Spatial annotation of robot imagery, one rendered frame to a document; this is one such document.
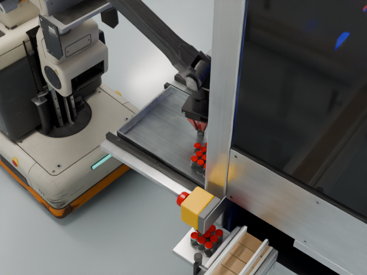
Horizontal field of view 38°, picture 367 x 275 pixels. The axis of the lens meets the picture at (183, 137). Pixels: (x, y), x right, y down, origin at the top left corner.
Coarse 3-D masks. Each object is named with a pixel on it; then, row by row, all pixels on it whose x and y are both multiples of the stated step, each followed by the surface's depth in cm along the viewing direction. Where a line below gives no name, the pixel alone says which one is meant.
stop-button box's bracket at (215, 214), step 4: (224, 200) 132; (220, 204) 130; (224, 204) 133; (216, 208) 130; (220, 208) 132; (224, 208) 135; (212, 212) 128; (216, 212) 131; (220, 212) 134; (208, 216) 128; (212, 216) 130; (216, 216) 132; (204, 220) 127; (208, 220) 129; (212, 220) 132; (204, 224) 128; (208, 224) 130; (204, 228) 129; (208, 228) 132; (204, 232) 131
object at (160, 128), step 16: (160, 96) 172; (176, 96) 176; (144, 112) 169; (160, 112) 171; (176, 112) 171; (128, 128) 165; (144, 128) 166; (160, 128) 166; (176, 128) 166; (192, 128) 166; (144, 144) 162; (160, 144) 162; (176, 144) 162; (192, 144) 162; (160, 160) 155; (176, 160) 158; (192, 176) 149
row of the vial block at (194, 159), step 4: (200, 148) 155; (204, 148) 155; (196, 152) 154; (200, 152) 154; (204, 152) 154; (192, 156) 153; (196, 156) 153; (200, 156) 153; (192, 160) 152; (196, 160) 152; (192, 164) 153; (196, 164) 153; (192, 168) 154; (196, 168) 154
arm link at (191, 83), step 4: (208, 56) 142; (188, 76) 139; (192, 76) 139; (208, 76) 144; (188, 80) 141; (192, 80) 140; (196, 80) 139; (208, 80) 144; (188, 84) 143; (192, 84) 141; (196, 84) 140; (204, 84) 143; (208, 84) 143; (192, 88) 143; (196, 88) 142; (200, 88) 143; (204, 88) 143; (208, 88) 142
